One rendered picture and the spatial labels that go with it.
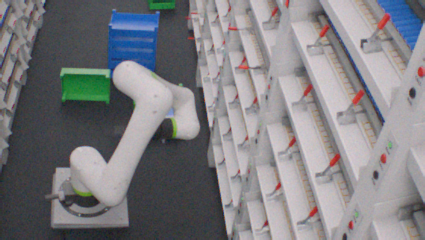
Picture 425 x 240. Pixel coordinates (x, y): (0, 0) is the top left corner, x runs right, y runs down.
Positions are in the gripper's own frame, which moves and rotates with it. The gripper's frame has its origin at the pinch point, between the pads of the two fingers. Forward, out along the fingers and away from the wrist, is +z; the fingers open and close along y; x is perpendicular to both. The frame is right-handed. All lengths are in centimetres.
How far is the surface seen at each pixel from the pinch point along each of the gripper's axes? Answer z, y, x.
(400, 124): -5, -151, -10
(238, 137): -49, -20, -6
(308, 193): -29, -91, -26
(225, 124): -61, 13, 1
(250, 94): -49, -32, 10
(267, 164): -38, -57, -17
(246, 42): -45, -37, 30
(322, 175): -18, -112, -19
